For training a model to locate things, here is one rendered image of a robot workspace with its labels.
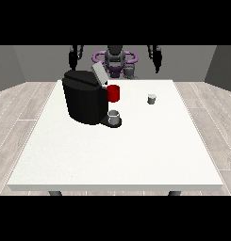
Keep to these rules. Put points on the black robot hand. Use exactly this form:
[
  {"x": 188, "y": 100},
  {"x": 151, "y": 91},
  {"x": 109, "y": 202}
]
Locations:
[
  {"x": 74, "y": 58},
  {"x": 156, "y": 58}
]

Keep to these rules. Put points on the pale grey machine lid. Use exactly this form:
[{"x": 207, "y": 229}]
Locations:
[{"x": 99, "y": 73}]

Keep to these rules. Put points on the small grey coffee pod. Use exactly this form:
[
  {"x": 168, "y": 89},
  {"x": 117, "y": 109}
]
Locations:
[{"x": 151, "y": 99}]

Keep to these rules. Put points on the black coffee machine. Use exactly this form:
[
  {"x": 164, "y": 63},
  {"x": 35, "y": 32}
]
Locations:
[{"x": 84, "y": 100}]

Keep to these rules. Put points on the red pod holder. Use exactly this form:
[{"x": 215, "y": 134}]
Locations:
[{"x": 113, "y": 93}]

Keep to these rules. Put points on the grey robot trunk purple rings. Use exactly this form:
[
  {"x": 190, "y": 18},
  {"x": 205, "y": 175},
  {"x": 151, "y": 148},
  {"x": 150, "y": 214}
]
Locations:
[{"x": 115, "y": 59}]

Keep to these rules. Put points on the small grey cup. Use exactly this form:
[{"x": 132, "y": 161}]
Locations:
[{"x": 113, "y": 117}]

